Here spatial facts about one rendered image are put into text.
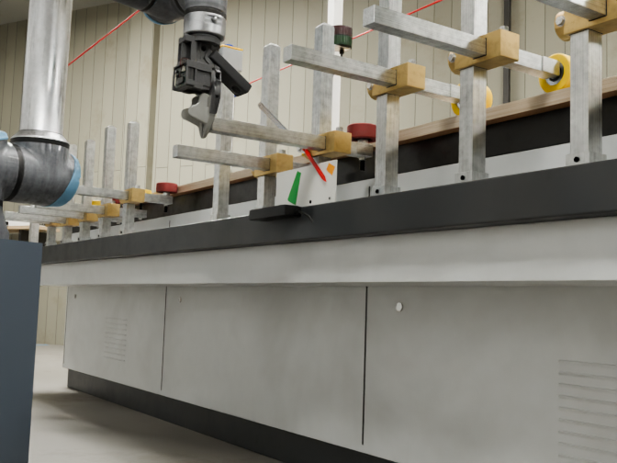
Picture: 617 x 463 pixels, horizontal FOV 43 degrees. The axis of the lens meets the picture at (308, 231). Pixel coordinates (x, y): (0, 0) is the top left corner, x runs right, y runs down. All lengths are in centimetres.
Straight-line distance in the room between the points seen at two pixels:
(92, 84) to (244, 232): 611
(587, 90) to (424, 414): 87
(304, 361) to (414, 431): 49
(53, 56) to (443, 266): 121
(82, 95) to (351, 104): 296
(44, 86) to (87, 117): 587
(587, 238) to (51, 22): 150
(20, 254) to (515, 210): 121
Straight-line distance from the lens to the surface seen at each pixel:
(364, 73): 162
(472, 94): 150
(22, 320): 205
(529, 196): 134
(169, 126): 736
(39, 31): 223
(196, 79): 168
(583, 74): 134
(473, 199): 143
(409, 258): 160
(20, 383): 206
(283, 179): 197
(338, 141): 181
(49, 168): 213
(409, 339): 189
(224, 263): 226
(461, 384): 177
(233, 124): 171
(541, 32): 608
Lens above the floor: 47
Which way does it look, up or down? 5 degrees up
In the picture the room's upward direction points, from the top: 2 degrees clockwise
